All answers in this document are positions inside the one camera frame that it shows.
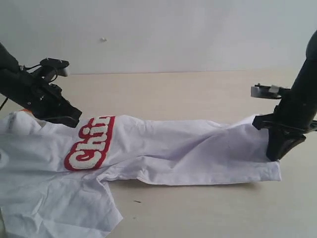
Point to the left wrist camera black silver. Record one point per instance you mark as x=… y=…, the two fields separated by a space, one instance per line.
x=60 y=65

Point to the white t-shirt red lettering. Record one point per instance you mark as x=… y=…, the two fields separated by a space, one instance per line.
x=54 y=179

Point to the wrist camera black silver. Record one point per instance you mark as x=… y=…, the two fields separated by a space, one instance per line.
x=60 y=65
x=268 y=92

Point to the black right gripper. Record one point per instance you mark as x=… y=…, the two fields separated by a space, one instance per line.
x=292 y=118

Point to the right wrist camera black silver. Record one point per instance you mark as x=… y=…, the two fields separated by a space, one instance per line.
x=268 y=92

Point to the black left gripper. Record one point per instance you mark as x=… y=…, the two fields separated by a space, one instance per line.
x=45 y=100

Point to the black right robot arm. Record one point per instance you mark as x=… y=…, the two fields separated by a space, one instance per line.
x=305 y=84

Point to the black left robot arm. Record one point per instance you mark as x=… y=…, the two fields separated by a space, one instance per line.
x=9 y=66

